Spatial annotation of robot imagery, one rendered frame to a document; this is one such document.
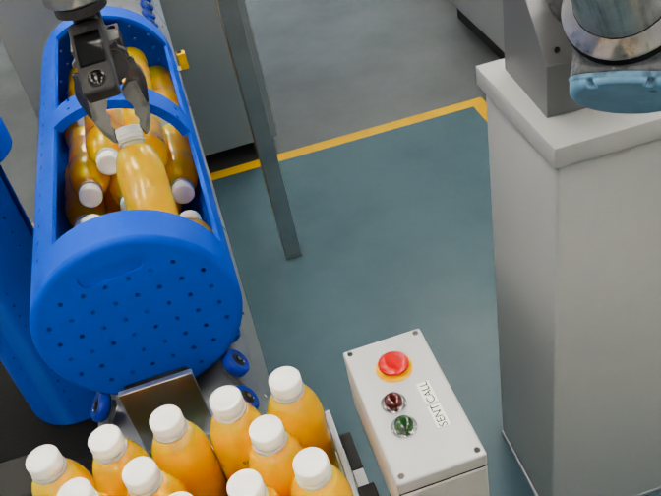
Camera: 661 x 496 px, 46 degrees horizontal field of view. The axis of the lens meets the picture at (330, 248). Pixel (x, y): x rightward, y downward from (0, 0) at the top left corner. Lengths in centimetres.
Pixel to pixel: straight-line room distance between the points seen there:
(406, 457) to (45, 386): 155
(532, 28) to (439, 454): 73
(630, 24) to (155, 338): 73
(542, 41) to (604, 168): 23
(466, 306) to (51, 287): 172
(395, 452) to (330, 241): 208
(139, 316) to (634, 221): 85
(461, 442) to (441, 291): 178
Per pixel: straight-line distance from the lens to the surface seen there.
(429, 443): 86
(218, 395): 95
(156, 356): 115
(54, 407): 234
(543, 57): 130
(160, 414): 96
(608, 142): 131
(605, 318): 158
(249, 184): 331
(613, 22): 98
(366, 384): 92
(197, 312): 110
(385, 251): 281
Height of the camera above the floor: 179
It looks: 39 degrees down
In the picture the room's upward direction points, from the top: 13 degrees counter-clockwise
